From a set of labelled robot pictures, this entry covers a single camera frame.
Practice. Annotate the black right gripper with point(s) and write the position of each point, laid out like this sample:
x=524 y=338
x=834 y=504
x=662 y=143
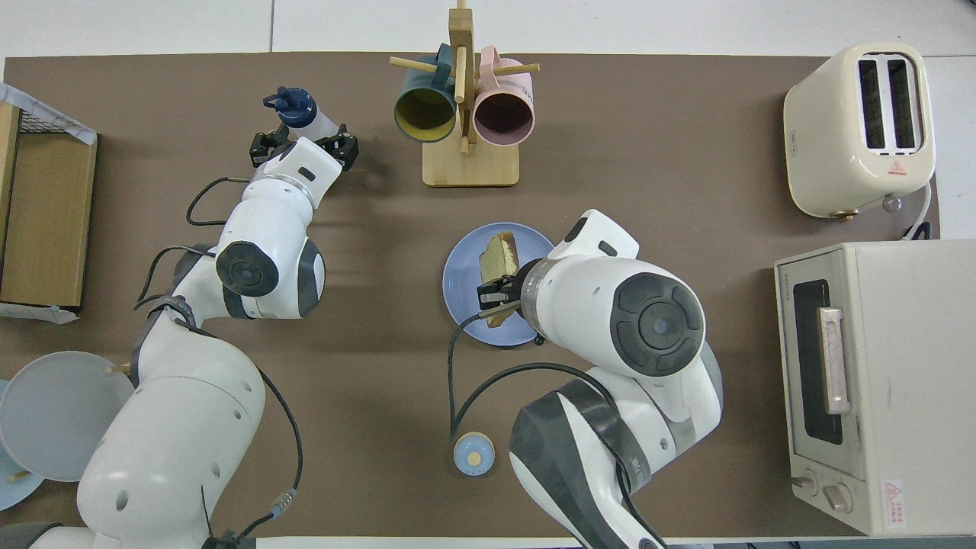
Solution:
x=523 y=282

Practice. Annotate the bread slice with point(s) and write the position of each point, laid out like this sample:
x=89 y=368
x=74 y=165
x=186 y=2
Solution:
x=499 y=255

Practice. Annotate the white bottle with blue cap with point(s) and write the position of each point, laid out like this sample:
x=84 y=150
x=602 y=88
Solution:
x=296 y=107

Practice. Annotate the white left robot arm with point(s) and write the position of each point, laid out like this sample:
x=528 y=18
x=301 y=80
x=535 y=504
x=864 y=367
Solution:
x=175 y=442

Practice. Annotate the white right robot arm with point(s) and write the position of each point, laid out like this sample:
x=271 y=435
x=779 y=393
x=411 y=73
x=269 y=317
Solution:
x=595 y=290

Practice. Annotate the blue round plate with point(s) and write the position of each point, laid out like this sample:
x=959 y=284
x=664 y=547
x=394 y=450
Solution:
x=461 y=290

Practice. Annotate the wooden plate rack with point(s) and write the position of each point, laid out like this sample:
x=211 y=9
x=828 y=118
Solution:
x=118 y=368

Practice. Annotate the pale grey plate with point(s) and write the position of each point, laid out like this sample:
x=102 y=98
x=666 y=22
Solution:
x=46 y=412

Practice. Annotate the light blue plate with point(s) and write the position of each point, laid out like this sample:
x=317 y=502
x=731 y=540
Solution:
x=11 y=496

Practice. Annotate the dark teal mug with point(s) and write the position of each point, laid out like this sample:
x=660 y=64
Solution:
x=424 y=114

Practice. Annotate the brown table mat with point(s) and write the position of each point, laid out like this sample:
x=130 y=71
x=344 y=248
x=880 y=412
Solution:
x=381 y=229

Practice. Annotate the wooden mug tree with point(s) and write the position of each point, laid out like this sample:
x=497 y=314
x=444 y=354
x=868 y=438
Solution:
x=470 y=166

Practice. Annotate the pink mug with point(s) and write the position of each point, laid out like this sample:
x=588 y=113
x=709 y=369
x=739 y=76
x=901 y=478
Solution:
x=503 y=118

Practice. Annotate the small blue dome with knob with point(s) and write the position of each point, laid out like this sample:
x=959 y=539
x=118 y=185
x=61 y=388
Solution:
x=473 y=454

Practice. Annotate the white grid patterned cloth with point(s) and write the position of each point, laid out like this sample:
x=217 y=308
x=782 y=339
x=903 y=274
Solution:
x=72 y=130

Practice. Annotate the wooden shelf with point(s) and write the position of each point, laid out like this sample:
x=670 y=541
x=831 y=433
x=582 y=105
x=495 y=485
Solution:
x=49 y=183

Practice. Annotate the white paper sheet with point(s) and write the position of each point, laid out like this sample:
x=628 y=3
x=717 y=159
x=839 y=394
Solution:
x=30 y=311

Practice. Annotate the cream toaster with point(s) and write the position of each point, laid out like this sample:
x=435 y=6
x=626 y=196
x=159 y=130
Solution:
x=827 y=145

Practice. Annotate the white toaster oven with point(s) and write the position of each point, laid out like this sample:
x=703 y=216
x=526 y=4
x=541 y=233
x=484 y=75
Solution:
x=915 y=412

